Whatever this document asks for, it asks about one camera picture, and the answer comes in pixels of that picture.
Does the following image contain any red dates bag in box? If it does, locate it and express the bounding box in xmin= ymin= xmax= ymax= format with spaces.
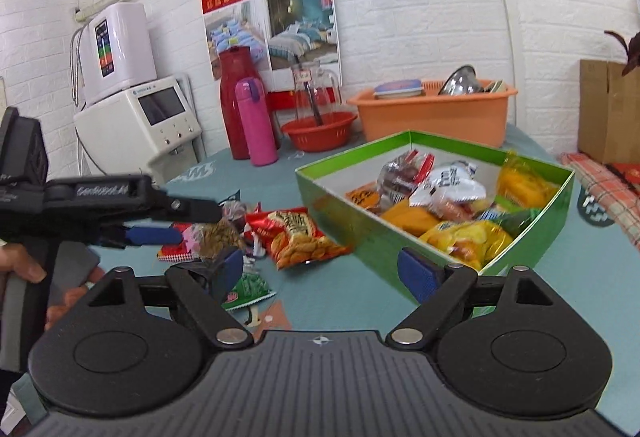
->
xmin=376 ymin=149 xmax=435 ymax=208

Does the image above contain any glass jar with spoon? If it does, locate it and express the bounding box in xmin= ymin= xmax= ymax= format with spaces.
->
xmin=292 ymin=61 xmax=342 ymax=126

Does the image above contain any green snack packet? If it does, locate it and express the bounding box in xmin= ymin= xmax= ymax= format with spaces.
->
xmin=222 ymin=264 xmax=277 ymax=311

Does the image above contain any plaid red cloth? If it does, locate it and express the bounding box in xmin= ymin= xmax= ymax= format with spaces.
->
xmin=560 ymin=153 xmax=639 ymax=249

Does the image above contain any dark red plant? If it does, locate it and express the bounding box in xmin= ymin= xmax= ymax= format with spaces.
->
xmin=604 ymin=30 xmax=640 ymax=76

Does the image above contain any pink thermos bottle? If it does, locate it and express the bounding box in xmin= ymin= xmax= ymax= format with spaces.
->
xmin=235 ymin=78 xmax=278 ymax=166

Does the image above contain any brown cardboard box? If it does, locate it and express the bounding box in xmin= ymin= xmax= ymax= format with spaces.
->
xmin=577 ymin=59 xmax=640 ymax=164

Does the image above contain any white water purifier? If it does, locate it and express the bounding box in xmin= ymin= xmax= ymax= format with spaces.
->
xmin=79 ymin=3 xmax=156 ymax=106

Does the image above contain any dark red thermos jug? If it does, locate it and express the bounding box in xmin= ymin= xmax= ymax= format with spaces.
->
xmin=220 ymin=46 xmax=262 ymax=160

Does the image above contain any person's left hand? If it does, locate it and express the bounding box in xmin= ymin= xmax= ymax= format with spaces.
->
xmin=1 ymin=243 xmax=105 ymax=331

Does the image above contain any white screen appliance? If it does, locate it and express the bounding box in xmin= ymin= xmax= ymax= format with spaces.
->
xmin=74 ymin=76 xmax=202 ymax=185

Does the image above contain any pink clear nut bag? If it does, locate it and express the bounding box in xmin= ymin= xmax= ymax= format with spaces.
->
xmin=156 ymin=219 xmax=246 ymax=264

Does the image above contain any orange plastic basin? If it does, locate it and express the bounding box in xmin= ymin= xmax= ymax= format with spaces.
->
xmin=347 ymin=80 xmax=518 ymax=148

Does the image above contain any blue lidded container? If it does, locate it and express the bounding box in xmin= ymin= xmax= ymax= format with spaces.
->
xmin=373 ymin=80 xmax=424 ymax=99

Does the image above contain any yellow chip bag in box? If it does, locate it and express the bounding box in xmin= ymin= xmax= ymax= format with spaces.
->
xmin=420 ymin=220 xmax=513 ymax=271

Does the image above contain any red peanut snack bag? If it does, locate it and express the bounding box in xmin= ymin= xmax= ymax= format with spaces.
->
xmin=246 ymin=208 xmax=352 ymax=270

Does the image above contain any steel bowl in basin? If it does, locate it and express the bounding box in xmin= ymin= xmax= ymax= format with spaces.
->
xmin=438 ymin=64 xmax=484 ymax=96

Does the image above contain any red plastic colander bowl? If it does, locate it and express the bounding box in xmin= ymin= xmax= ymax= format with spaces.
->
xmin=282 ymin=111 xmax=357 ymax=153

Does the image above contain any orange yellow bag in box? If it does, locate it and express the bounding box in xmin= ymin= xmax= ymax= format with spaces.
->
xmin=497 ymin=151 xmax=559 ymax=210

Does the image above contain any bedding poster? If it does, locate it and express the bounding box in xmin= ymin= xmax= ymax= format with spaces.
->
xmin=204 ymin=0 xmax=343 ymax=90

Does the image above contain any white snack packet in box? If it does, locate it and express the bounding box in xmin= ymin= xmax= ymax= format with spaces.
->
xmin=409 ymin=161 xmax=487 ymax=206

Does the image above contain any clear dark candy bag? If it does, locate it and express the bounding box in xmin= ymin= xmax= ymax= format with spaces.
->
xmin=220 ymin=200 xmax=262 ymax=233

